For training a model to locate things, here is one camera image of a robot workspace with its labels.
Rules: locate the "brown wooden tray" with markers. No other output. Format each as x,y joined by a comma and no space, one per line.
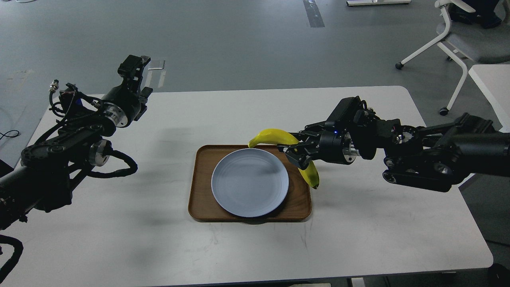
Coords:
296,207

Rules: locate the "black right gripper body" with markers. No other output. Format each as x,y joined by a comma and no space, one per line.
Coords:
346,154

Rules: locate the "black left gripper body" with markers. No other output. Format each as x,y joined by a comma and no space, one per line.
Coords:
118,106

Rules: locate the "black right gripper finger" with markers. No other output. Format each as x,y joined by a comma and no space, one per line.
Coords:
324,133
302,154

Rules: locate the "white grey office chair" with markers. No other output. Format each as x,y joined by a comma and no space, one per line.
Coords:
482,46

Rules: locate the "blue round plate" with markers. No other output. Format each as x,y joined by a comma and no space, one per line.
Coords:
250,182

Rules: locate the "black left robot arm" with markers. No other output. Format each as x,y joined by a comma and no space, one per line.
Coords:
77,146

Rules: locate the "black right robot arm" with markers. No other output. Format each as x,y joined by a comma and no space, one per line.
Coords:
432,158

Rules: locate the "white side table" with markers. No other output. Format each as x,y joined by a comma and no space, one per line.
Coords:
494,82

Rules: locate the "yellow banana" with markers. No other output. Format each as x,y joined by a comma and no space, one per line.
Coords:
273,136

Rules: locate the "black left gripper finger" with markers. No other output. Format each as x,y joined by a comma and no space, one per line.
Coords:
141,99
131,71

